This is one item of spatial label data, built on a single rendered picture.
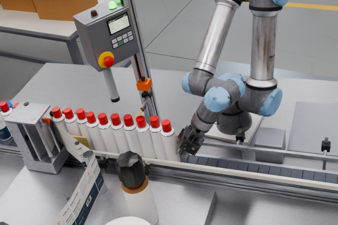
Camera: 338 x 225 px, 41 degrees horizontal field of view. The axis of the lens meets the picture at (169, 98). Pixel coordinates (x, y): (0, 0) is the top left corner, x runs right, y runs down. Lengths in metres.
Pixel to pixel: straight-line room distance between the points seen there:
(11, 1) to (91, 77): 1.34
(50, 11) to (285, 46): 1.95
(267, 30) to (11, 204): 1.14
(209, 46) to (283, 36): 2.53
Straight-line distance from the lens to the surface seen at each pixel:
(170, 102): 2.09
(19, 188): 1.86
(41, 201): 1.77
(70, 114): 1.78
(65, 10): 3.15
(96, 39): 1.50
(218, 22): 1.61
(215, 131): 1.88
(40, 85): 2.48
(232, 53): 3.90
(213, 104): 1.41
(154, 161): 1.71
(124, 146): 1.75
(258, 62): 1.65
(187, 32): 4.30
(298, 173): 1.66
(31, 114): 1.73
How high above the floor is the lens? 2.11
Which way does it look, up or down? 37 degrees down
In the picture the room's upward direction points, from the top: 11 degrees counter-clockwise
